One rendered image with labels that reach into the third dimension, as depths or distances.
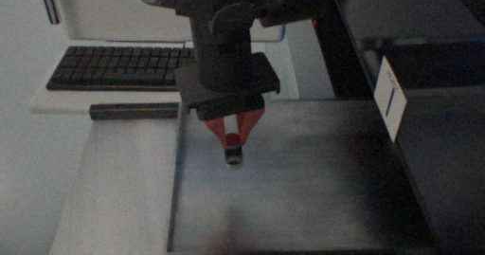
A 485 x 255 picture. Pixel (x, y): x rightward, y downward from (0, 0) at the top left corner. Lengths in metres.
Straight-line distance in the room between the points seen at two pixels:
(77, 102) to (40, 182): 1.06
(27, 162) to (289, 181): 1.55
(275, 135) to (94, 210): 0.27
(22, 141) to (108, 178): 1.52
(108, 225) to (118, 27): 0.56
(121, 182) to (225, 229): 0.16
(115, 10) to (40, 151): 1.14
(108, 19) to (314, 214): 0.66
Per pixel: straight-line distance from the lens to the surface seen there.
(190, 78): 0.48
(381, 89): 0.57
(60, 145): 2.06
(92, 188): 0.64
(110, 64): 0.95
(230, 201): 0.59
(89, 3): 1.04
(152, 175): 0.63
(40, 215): 1.83
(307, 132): 0.69
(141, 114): 0.71
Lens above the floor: 1.34
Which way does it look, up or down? 41 degrees down
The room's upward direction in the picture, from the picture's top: straight up
